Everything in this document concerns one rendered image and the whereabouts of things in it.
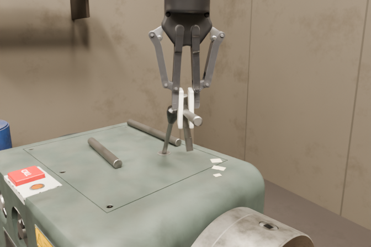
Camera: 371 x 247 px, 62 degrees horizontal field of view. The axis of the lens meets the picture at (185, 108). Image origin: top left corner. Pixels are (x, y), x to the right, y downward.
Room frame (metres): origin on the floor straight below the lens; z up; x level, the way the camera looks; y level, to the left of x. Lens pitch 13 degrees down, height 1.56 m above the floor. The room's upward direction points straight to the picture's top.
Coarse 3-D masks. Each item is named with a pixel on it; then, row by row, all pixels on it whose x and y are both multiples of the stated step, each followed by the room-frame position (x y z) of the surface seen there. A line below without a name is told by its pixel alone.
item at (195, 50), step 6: (192, 30) 0.52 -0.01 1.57; (198, 30) 0.52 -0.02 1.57; (192, 36) 0.52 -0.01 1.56; (198, 36) 0.52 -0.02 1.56; (192, 42) 0.52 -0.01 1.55; (198, 42) 0.52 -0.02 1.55; (192, 48) 0.52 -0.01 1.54; (198, 48) 0.52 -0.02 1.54; (192, 54) 0.53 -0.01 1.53; (198, 54) 0.53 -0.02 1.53; (192, 60) 0.53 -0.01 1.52; (198, 60) 0.53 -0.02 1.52; (192, 66) 0.54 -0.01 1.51; (198, 66) 0.53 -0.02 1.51; (192, 72) 0.54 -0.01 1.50; (198, 72) 0.53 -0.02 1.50; (192, 78) 0.54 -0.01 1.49; (198, 78) 0.53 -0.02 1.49; (192, 84) 0.55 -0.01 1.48; (198, 84) 0.53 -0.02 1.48; (198, 90) 0.53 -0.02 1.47
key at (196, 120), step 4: (184, 104) 0.57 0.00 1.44; (184, 108) 0.54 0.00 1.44; (184, 112) 0.49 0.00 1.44; (188, 112) 0.44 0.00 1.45; (192, 112) 0.43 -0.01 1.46; (188, 116) 0.41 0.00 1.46; (192, 116) 0.37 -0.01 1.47; (196, 116) 0.35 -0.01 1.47; (192, 120) 0.35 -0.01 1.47; (196, 120) 0.34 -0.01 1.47; (200, 120) 0.34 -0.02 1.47; (196, 124) 0.34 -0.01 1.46; (200, 124) 0.34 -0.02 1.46
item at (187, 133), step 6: (186, 96) 0.57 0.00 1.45; (186, 102) 0.57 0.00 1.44; (186, 120) 0.57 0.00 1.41; (186, 126) 0.57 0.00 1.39; (186, 132) 0.58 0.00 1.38; (186, 138) 0.58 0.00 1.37; (186, 144) 0.58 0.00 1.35; (192, 144) 0.58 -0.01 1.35; (186, 150) 0.58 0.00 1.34; (192, 150) 0.58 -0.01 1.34
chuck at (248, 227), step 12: (252, 216) 0.52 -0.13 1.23; (264, 216) 0.54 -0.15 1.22; (240, 228) 0.48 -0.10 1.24; (252, 228) 0.47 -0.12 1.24; (288, 228) 0.49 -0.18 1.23; (228, 240) 0.45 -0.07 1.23; (240, 240) 0.45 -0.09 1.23; (252, 240) 0.44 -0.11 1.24; (264, 240) 0.44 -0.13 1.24; (276, 240) 0.44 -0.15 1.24; (288, 240) 0.45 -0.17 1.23; (300, 240) 0.48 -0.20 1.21
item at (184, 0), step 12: (168, 0) 0.51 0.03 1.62; (180, 0) 0.50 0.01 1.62; (192, 0) 0.50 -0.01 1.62; (204, 0) 0.51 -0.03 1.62; (168, 12) 0.52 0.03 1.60; (180, 12) 0.50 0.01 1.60; (192, 12) 0.50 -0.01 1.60; (204, 12) 0.51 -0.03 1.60; (168, 24) 0.52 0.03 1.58; (180, 24) 0.52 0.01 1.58; (192, 24) 0.52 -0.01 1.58; (204, 24) 0.53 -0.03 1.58; (168, 36) 0.53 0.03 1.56; (204, 36) 0.53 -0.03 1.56
